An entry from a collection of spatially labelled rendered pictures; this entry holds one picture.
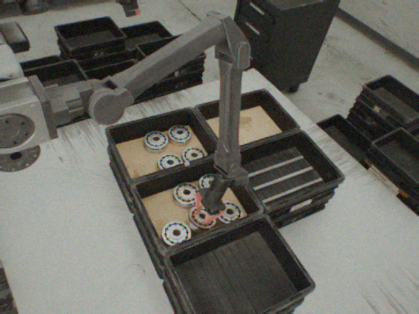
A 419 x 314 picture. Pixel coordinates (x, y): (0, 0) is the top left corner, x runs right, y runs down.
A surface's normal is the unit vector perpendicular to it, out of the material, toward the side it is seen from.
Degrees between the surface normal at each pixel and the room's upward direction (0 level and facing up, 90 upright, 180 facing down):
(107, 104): 73
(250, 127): 0
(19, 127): 90
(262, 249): 0
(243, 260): 0
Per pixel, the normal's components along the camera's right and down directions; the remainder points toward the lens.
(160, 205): 0.13, -0.66
